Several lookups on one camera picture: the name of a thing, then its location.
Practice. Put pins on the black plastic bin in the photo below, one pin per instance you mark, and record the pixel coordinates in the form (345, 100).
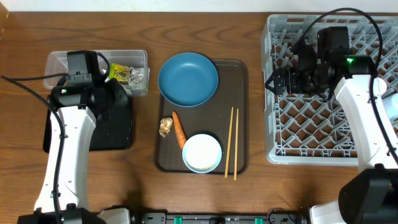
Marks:
(112, 130)

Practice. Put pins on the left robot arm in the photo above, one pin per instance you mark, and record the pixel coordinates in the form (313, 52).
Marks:
(63, 197)

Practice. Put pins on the yellow green snack wrapper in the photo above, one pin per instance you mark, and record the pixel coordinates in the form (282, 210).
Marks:
(126, 75)

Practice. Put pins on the orange carrot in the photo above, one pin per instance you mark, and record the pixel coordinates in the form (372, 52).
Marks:
(180, 135)

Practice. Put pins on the brown serving tray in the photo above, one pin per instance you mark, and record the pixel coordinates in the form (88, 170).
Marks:
(213, 116)

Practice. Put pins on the light blue bowl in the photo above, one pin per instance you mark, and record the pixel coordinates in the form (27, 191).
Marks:
(202, 153)

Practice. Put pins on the clear plastic bin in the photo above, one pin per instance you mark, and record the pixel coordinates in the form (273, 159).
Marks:
(57, 63)

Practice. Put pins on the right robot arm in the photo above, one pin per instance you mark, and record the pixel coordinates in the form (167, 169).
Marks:
(371, 197)

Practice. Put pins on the right wooden chopstick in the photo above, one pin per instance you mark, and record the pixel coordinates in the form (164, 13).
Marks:
(236, 144)

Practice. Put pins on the brown food scrap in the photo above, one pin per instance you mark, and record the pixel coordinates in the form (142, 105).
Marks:
(165, 126)

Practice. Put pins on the grey dishwasher rack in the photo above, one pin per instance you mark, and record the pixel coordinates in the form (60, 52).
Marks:
(346, 124)

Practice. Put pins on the light blue cup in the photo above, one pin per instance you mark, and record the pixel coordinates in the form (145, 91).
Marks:
(391, 106)

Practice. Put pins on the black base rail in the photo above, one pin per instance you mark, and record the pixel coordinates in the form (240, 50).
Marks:
(217, 219)

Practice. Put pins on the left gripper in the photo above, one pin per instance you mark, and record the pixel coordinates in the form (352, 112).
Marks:
(123, 96)

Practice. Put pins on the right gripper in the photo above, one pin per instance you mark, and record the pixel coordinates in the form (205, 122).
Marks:
(291, 74)

